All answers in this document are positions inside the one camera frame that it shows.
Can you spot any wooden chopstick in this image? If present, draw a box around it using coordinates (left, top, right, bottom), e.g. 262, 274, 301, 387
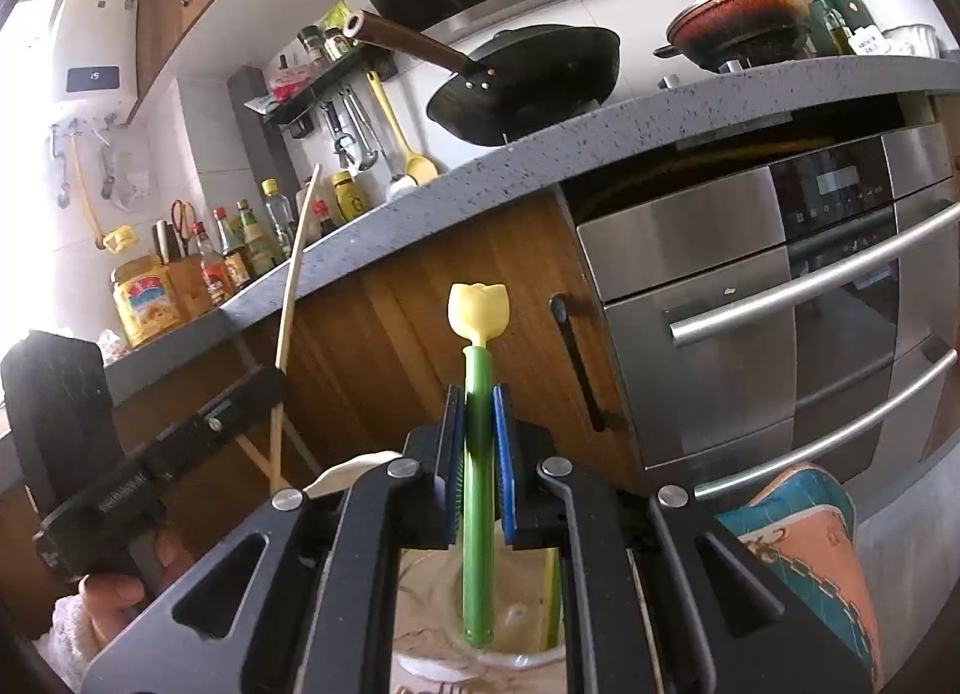
266, 163, 324, 493

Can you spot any yellow green silicone spoon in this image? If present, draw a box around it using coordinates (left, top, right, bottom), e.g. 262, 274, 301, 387
448, 283, 509, 648

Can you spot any person left hand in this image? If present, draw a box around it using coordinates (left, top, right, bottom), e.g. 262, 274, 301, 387
78, 528, 194, 648

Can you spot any white ceramic utensil holder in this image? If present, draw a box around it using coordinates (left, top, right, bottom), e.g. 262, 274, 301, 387
301, 449, 568, 694

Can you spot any printed teal table cloth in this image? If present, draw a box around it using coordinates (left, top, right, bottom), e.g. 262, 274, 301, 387
718, 463, 884, 689

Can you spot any yellow label jar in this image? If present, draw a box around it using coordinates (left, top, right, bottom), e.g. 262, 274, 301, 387
110, 254, 185, 348

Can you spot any wooden cabinet front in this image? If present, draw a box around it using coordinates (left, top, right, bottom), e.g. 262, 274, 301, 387
0, 193, 648, 636

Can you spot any red cap sauce bottle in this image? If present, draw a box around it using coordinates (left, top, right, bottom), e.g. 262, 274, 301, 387
192, 221, 235, 306

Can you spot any stainless steel oven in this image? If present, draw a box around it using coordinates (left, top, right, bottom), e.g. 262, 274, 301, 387
576, 122, 958, 512

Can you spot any yellow cap oil bottle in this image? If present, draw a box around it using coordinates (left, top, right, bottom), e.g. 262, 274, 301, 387
260, 179, 296, 257

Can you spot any white water heater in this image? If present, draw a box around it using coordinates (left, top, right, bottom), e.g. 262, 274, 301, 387
52, 0, 139, 124

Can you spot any red brown frying pan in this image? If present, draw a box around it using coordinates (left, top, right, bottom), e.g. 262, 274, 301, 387
652, 0, 818, 73

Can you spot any black wall shelf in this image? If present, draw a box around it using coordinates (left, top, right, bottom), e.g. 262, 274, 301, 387
262, 44, 398, 132

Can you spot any black wok wooden handle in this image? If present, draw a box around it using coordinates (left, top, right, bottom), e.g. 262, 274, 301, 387
343, 11, 620, 146

